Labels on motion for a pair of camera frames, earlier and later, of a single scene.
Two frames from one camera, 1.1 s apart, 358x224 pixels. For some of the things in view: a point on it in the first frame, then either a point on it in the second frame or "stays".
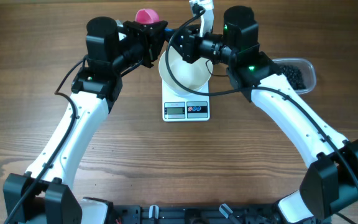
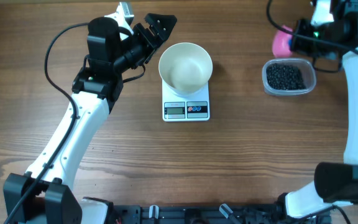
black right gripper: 188,48 -> 297,44
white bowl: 195,75 stays
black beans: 294,75 stays
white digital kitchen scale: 178,108 stays
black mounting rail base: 244,213 stays
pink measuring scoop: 146,16 -> 280,46
